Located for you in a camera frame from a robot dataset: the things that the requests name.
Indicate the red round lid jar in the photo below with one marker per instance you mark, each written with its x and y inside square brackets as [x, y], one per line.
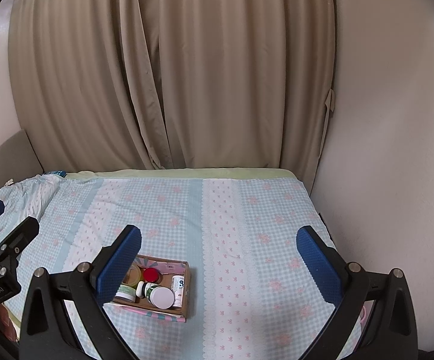
[151, 275]

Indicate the white crumpled blanket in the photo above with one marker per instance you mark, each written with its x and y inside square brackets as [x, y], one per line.
[29, 197]

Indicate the white bottle blue label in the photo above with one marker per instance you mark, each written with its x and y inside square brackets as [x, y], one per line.
[178, 288]

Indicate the beige curtain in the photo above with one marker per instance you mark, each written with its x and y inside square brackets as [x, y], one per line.
[105, 85]

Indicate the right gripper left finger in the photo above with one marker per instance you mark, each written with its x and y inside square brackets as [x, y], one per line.
[47, 331]

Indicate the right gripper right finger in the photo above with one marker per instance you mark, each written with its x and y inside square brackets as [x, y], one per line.
[390, 332]

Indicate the blue checkered bed sheet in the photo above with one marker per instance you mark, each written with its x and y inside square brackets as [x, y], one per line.
[250, 296]

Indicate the green label white jar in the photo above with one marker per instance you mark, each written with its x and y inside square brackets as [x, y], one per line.
[126, 293]

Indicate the green jar white lid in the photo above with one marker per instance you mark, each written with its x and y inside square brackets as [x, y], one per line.
[159, 296]

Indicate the grey headboard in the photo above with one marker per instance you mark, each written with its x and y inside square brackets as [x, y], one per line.
[18, 160]

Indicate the small white black bottle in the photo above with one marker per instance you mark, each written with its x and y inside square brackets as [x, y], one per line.
[140, 290]

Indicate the blue item at bedhead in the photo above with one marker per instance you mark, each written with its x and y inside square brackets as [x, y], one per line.
[58, 173]

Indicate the clear tape roll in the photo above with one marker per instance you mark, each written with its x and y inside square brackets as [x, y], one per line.
[133, 276]

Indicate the cardboard box pink lining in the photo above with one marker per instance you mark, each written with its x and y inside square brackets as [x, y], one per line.
[168, 268]

